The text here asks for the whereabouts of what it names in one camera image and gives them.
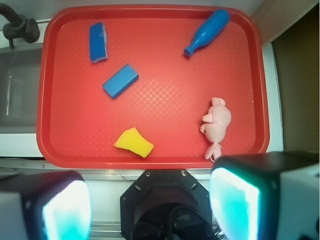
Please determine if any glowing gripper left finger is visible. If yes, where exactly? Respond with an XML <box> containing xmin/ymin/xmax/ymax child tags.
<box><xmin>0</xmin><ymin>170</ymin><xmax>93</xmax><ymax>240</ymax></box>

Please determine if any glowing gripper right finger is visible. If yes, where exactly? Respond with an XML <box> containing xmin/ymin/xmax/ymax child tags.
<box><xmin>209</xmin><ymin>151</ymin><xmax>320</xmax><ymax>240</ymax></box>

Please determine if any yellow sponge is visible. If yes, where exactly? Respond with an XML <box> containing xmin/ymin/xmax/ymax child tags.
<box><xmin>113</xmin><ymin>127</ymin><xmax>154</xmax><ymax>158</ymax></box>

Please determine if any blue sponge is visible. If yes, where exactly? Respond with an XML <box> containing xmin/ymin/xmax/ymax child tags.
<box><xmin>89</xmin><ymin>22</ymin><xmax>108</xmax><ymax>64</ymax></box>

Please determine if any pink plush toy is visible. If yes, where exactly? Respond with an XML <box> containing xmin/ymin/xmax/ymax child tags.
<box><xmin>199</xmin><ymin>97</ymin><xmax>232</xmax><ymax>163</ymax></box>

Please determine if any red plastic tray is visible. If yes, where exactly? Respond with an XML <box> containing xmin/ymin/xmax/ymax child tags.
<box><xmin>36</xmin><ymin>5</ymin><xmax>270</xmax><ymax>169</ymax></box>

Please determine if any grey sink basin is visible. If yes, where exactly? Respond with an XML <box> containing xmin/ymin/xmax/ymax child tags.
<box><xmin>0</xmin><ymin>43</ymin><xmax>43</xmax><ymax>134</ymax></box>

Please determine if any blue wooden block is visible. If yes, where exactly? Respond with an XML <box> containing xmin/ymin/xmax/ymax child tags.
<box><xmin>102</xmin><ymin>64</ymin><xmax>139</xmax><ymax>99</ymax></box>

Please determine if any dark metal faucet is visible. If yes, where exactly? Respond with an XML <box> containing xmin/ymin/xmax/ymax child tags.
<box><xmin>0</xmin><ymin>3</ymin><xmax>40</xmax><ymax>50</ymax></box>

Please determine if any blue plastic bottle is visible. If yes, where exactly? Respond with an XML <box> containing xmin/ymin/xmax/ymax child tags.
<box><xmin>183</xmin><ymin>9</ymin><xmax>230</xmax><ymax>57</ymax></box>

